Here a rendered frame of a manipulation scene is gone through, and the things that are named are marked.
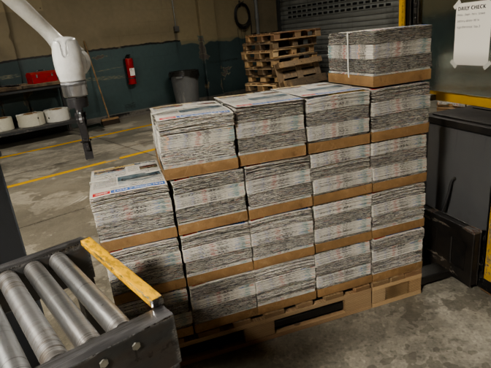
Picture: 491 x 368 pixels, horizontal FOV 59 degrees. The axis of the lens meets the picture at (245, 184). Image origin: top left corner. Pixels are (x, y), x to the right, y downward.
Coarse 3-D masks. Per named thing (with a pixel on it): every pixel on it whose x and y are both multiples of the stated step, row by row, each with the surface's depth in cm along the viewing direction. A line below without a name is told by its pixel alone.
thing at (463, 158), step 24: (432, 120) 245; (456, 120) 229; (480, 120) 219; (432, 144) 249; (456, 144) 231; (480, 144) 216; (432, 168) 253; (456, 168) 235; (480, 168) 219; (432, 192) 256; (456, 192) 238; (480, 192) 222; (456, 216) 241; (480, 216) 225
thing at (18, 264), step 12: (72, 240) 127; (36, 252) 122; (48, 252) 121; (72, 252) 124; (84, 252) 126; (0, 264) 117; (12, 264) 116; (24, 264) 116; (48, 264) 120; (84, 264) 127; (24, 276) 116; (0, 300) 114; (36, 300) 120
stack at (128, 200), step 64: (128, 192) 157; (192, 192) 166; (256, 192) 175; (320, 192) 184; (128, 256) 165; (192, 256) 172; (256, 256) 183; (320, 256) 193; (192, 320) 182; (256, 320) 193; (320, 320) 204
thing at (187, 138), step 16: (176, 112) 169; (192, 112) 163; (208, 112) 161; (224, 112) 160; (160, 128) 155; (176, 128) 156; (192, 128) 158; (208, 128) 160; (224, 128) 162; (160, 144) 157; (176, 144) 158; (192, 144) 160; (208, 144) 162; (224, 144) 164; (176, 160) 160; (192, 160) 162; (208, 160) 163
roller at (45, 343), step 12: (0, 276) 111; (12, 276) 110; (0, 288) 109; (12, 288) 104; (24, 288) 105; (12, 300) 100; (24, 300) 98; (12, 312) 99; (24, 312) 94; (36, 312) 94; (24, 324) 91; (36, 324) 89; (48, 324) 90; (36, 336) 86; (48, 336) 85; (36, 348) 84; (48, 348) 82; (60, 348) 82; (48, 360) 79
